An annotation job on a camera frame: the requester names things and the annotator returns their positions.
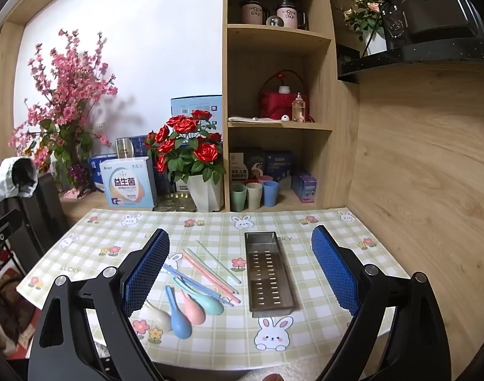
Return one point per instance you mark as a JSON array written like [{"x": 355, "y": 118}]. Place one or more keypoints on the wooden shelf unit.
[{"x": 345, "y": 147}]

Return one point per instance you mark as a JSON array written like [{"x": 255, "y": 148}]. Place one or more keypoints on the purple box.
[{"x": 304, "y": 188}]

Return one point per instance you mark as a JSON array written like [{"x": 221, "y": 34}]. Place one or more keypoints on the steel perforated utensil tray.
[{"x": 271, "y": 278}]

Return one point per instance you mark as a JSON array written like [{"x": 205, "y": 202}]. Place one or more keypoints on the pink spoon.
[{"x": 194, "y": 311}]

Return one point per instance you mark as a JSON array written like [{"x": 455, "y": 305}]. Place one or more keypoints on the blue and white carton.
[{"x": 186, "y": 107}]

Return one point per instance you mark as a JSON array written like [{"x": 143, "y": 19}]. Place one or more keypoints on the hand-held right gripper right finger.
[{"x": 333, "y": 270}]

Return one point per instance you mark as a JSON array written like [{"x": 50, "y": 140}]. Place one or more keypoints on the folded white paper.
[{"x": 245, "y": 120}]

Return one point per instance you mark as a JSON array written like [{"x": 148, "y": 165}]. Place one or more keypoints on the purple flower pot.
[{"x": 78, "y": 176}]

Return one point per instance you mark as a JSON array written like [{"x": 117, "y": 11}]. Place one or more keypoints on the white faceted vase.
[{"x": 206, "y": 194}]

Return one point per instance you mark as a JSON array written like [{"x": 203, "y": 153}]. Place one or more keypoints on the golden glass dish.
[{"x": 174, "y": 202}]

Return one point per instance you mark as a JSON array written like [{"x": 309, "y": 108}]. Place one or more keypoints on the white wall socket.
[{"x": 101, "y": 127}]

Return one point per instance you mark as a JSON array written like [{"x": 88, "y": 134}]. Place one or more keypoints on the beige spoon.
[{"x": 158, "y": 317}]

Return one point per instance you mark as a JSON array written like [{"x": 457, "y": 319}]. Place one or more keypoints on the black chair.
[{"x": 43, "y": 210}]

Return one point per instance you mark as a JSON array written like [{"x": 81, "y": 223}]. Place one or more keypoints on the pink rose bouquet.
[{"x": 363, "y": 8}]

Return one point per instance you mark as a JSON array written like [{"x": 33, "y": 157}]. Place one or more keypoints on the blue spoon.
[{"x": 182, "y": 325}]

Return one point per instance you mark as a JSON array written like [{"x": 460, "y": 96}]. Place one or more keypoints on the green cup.
[{"x": 238, "y": 198}]

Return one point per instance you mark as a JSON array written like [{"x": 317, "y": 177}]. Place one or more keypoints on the red patterned rug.
[{"x": 11, "y": 285}]

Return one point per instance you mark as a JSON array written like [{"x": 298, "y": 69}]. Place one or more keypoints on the red rose bouquet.
[{"x": 184, "y": 124}]

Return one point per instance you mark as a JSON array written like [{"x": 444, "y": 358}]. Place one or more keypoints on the dark blue printed box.
[{"x": 279, "y": 164}]

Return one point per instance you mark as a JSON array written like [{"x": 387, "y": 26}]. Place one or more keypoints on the blue and white pack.
[{"x": 96, "y": 170}]

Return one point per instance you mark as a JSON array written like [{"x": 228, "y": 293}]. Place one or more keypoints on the beige cup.
[{"x": 254, "y": 195}]

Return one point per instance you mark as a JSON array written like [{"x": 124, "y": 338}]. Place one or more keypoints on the blue cup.
[{"x": 271, "y": 193}]

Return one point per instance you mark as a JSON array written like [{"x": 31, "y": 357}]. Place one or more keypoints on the dark box with moon print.
[{"x": 254, "y": 162}]

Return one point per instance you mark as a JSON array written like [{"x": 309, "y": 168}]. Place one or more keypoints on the white and blue box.
[{"x": 126, "y": 184}]

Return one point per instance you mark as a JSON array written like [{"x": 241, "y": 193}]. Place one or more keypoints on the small snow globe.
[{"x": 273, "y": 22}]

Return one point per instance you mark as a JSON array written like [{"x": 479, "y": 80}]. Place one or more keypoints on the green spoon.
[{"x": 210, "y": 303}]

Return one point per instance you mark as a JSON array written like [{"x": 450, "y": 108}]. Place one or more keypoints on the clear glass bottle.
[{"x": 299, "y": 109}]

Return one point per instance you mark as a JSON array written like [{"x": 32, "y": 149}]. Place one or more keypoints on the pink jar with black lid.
[
  {"x": 288, "y": 16},
  {"x": 253, "y": 12}
]

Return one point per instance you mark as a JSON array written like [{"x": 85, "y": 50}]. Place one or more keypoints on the white and grey cloth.
[{"x": 3, "y": 178}]

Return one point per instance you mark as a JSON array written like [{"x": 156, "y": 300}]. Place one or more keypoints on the black kitchen appliance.
[{"x": 436, "y": 12}]

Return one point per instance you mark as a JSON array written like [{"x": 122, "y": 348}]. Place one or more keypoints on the checked rabbit print tablecloth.
[{"x": 305, "y": 337}]

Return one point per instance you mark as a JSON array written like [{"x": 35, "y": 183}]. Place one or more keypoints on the black speckled counter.
[{"x": 424, "y": 53}]

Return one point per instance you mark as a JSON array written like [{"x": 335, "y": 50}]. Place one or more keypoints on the pink blossom plant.
[{"x": 73, "y": 87}]

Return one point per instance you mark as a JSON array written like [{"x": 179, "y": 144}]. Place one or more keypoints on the blue chopstick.
[
  {"x": 172, "y": 274},
  {"x": 186, "y": 278}
]

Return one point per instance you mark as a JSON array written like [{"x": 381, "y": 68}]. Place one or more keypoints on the pink cup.
[{"x": 265, "y": 178}]

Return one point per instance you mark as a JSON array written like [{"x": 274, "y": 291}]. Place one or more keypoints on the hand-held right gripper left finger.
[{"x": 146, "y": 270}]

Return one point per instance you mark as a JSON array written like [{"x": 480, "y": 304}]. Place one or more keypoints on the metal tumbler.
[{"x": 124, "y": 149}]

